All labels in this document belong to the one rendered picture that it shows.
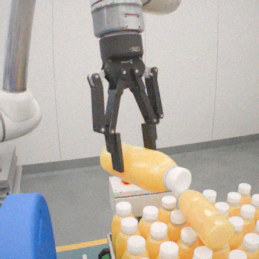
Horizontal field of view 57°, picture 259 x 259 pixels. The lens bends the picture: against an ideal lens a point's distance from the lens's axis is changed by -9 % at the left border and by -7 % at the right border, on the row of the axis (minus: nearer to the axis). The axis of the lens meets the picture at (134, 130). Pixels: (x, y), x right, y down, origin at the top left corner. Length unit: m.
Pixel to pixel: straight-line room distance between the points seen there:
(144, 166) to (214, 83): 3.60
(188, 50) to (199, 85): 0.55
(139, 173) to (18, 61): 0.71
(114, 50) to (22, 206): 0.31
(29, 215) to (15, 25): 0.70
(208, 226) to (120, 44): 0.38
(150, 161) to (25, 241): 0.24
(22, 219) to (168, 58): 3.24
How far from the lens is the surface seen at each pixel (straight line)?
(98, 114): 0.42
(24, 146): 3.33
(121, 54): 0.42
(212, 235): 0.53
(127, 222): 0.63
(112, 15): 0.43
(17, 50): 1.00
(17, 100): 1.03
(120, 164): 0.45
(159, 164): 0.40
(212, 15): 3.94
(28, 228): 0.44
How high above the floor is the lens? 1.48
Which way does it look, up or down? 17 degrees down
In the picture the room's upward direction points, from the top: straight up
